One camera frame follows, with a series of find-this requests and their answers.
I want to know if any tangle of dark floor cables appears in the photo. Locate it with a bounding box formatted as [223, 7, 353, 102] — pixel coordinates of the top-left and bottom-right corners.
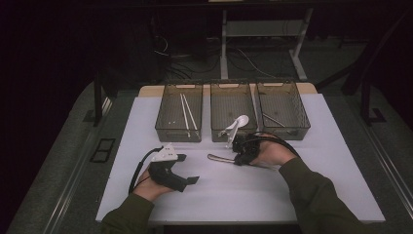
[150, 16, 225, 81]

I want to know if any brown translucent plastic basket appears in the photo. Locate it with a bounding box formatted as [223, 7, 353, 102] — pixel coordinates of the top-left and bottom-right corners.
[209, 81, 259, 143]
[154, 82, 204, 143]
[255, 80, 312, 141]

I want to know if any white floor cable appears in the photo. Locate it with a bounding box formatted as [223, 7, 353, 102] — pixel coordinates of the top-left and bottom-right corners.
[236, 48, 277, 80]

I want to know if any black metal stand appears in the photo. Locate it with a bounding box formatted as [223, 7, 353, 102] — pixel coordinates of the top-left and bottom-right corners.
[359, 77, 388, 127]
[93, 71, 113, 128]

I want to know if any person's right hand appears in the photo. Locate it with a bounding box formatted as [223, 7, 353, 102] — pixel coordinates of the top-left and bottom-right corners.
[251, 135, 298, 169]

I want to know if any white table mat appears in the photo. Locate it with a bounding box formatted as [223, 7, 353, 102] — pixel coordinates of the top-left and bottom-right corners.
[95, 93, 387, 224]

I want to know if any silver metal fork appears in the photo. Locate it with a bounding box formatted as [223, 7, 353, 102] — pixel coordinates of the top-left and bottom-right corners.
[206, 153, 282, 171]

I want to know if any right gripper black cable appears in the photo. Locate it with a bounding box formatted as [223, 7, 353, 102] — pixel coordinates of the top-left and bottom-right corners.
[247, 131, 301, 159]

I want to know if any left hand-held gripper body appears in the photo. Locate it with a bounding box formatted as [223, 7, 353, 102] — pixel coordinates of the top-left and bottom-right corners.
[148, 144, 189, 193]

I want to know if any person's left hand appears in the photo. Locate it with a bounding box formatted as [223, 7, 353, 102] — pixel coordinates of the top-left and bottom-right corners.
[132, 169, 173, 203]

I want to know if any white metal desk frame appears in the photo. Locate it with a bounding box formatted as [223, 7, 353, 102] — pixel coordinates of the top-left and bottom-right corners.
[219, 8, 315, 82]

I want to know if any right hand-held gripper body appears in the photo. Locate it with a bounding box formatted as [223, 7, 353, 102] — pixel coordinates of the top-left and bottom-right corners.
[217, 121, 262, 165]

